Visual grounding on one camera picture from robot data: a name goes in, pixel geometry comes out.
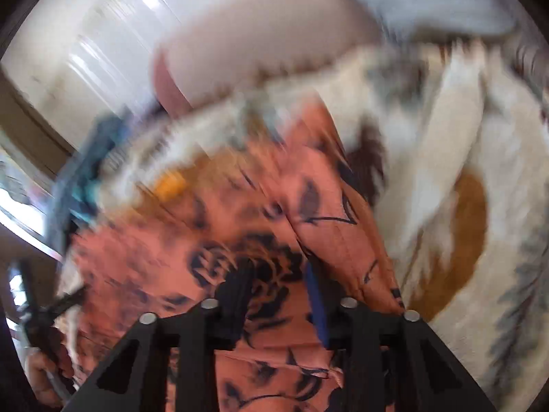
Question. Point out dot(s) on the cream leaf print blanket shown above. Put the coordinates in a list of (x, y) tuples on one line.
[(506, 189)]

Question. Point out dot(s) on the orange floral garment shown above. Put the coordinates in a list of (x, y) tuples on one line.
[(257, 206)]

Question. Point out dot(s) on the pink striped bolster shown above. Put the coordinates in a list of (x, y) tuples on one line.
[(257, 43)]

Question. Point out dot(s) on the teal striped garment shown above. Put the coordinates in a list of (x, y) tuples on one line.
[(85, 199)]

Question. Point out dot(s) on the person's left hand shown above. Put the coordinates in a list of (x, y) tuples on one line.
[(43, 377)]

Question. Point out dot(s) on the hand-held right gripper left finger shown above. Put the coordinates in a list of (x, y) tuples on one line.
[(240, 292)]

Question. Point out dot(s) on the blue-grey garment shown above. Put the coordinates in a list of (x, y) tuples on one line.
[(107, 137)]

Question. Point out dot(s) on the brown door with patterned glass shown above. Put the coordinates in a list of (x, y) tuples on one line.
[(25, 197)]

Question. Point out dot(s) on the small orange object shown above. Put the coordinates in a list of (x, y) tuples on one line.
[(171, 185)]

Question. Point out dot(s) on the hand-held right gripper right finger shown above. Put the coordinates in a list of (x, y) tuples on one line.
[(316, 309)]

